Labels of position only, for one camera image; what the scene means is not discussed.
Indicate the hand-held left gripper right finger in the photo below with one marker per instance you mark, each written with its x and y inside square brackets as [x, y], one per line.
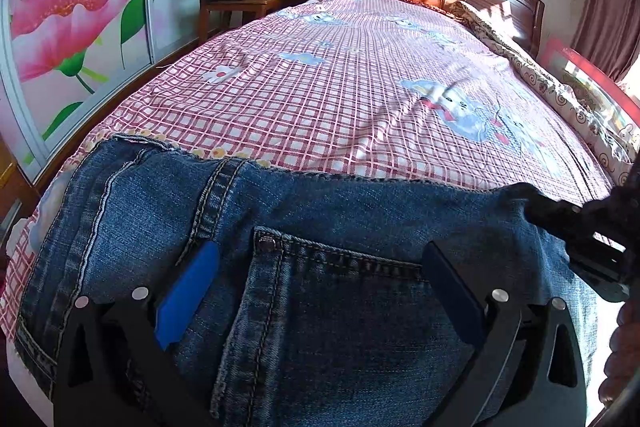
[452, 292]

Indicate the red bed guard rail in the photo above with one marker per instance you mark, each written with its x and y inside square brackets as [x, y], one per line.
[580, 57]

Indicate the cream floral quilt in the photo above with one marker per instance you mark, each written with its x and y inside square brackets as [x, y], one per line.
[550, 77]

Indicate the brown wooden cabinet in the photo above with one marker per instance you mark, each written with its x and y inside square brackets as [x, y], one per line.
[12, 177]

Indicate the flower-print wardrobe doors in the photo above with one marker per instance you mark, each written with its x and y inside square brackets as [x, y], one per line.
[75, 7]

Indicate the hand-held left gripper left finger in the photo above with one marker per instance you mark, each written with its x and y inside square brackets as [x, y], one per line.
[187, 292]

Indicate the blue denim pants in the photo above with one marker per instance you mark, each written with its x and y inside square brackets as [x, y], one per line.
[325, 307]

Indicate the person's right forearm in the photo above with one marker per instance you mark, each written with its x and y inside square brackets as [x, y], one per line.
[622, 342]

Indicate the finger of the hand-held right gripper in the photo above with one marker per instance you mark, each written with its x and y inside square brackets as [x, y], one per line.
[550, 209]

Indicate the pink plaid printed bedsheet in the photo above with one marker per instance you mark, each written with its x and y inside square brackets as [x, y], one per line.
[325, 82]

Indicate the mauve curtain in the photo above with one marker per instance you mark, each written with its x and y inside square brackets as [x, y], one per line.
[610, 7]

